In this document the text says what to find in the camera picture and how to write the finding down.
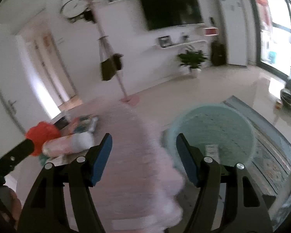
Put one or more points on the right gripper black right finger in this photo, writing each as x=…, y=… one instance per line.
x=228, y=200

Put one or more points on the green potted plant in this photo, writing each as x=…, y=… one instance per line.
x=193, y=60

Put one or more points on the red white wall box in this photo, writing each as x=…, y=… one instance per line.
x=211, y=31

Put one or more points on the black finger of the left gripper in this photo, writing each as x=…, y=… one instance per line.
x=11, y=159

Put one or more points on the dark guitar bag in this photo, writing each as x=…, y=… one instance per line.
x=218, y=54

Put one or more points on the round wall clock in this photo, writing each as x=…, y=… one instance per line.
x=72, y=9

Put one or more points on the small orange toy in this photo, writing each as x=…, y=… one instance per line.
x=278, y=104

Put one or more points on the person's left hand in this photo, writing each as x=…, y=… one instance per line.
x=13, y=205

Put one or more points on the items pile on table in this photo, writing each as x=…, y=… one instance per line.
x=81, y=124

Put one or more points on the brown hanging bag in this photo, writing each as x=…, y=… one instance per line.
x=109, y=67

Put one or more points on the patterned floor rug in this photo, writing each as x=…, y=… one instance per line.
x=271, y=163

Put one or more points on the red plastic bag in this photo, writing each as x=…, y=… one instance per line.
x=40, y=134

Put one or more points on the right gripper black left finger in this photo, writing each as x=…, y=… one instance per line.
x=44, y=209

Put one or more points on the framed picture on shelf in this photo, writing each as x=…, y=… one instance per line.
x=165, y=41

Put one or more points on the pink fluffy table cloth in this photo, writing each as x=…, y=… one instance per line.
x=139, y=185

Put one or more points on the white tall cabinet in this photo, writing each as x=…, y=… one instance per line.
x=235, y=32

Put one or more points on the pink cartoon bottle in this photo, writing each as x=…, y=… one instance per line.
x=66, y=145

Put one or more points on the teal plastic waste basket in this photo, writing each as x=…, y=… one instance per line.
x=213, y=124

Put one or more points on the white curved wall shelf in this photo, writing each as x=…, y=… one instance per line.
x=181, y=44

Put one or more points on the black wall television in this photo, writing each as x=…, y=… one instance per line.
x=171, y=13

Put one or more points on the dark green bowl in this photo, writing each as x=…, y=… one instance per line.
x=285, y=96

